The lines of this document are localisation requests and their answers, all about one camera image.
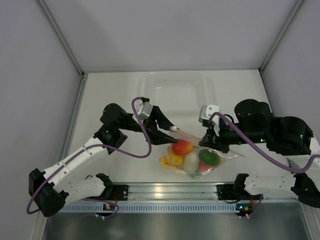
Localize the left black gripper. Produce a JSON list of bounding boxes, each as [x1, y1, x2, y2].
[[117, 105, 181, 145]]

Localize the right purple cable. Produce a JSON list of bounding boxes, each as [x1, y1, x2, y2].
[[209, 111, 320, 174]]

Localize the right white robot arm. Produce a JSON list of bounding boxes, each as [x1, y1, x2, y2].
[[199, 99, 320, 208]]

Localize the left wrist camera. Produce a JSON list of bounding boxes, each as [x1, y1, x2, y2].
[[136, 97, 153, 121]]

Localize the white slotted cable duct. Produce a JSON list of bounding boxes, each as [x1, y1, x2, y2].
[[59, 201, 250, 214]]

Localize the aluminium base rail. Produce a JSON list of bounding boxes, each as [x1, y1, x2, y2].
[[67, 181, 301, 201]]

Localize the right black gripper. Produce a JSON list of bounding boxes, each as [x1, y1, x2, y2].
[[199, 118, 268, 154]]

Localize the pink fake peach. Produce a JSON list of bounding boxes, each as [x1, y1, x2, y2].
[[197, 161, 215, 174]]

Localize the clear zip top bag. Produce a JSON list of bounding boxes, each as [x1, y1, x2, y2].
[[159, 127, 244, 180]]

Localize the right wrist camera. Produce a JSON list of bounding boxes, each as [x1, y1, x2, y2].
[[198, 104, 220, 123]]

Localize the yellow fake banana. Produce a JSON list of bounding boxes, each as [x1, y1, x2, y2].
[[159, 156, 174, 169]]

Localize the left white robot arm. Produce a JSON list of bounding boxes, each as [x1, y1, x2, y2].
[[26, 97, 178, 217]]

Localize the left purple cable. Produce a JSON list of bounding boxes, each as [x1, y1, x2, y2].
[[26, 97, 153, 215]]

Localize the red fake apple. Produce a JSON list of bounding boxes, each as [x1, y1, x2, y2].
[[171, 139, 194, 156]]

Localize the orange fake mango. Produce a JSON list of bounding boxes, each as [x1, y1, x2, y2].
[[167, 146, 184, 167]]

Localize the purple cable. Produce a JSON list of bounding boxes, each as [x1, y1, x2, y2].
[[26, 97, 153, 215], [209, 111, 320, 174]]

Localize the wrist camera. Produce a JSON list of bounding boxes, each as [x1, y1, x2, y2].
[[136, 97, 153, 121], [198, 104, 220, 123]]

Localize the green fake avocado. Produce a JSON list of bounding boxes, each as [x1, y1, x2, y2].
[[198, 149, 220, 167]]

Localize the clear plastic perforated bin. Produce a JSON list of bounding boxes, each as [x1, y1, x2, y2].
[[137, 71, 217, 116]]

